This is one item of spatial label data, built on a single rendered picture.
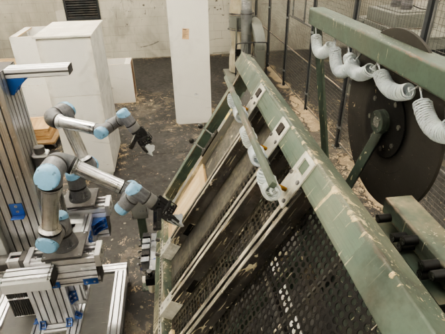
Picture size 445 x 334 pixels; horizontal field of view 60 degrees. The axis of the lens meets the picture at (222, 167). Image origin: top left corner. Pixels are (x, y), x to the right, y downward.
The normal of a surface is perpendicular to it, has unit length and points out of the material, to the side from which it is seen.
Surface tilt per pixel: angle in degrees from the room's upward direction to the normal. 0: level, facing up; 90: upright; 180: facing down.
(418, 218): 0
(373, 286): 58
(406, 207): 0
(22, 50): 90
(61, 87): 90
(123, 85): 90
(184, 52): 90
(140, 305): 0
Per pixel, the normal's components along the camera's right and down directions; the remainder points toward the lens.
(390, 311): -0.85, -0.40
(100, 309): -0.02, -0.86
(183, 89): 0.14, 0.50
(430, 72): -0.99, 0.07
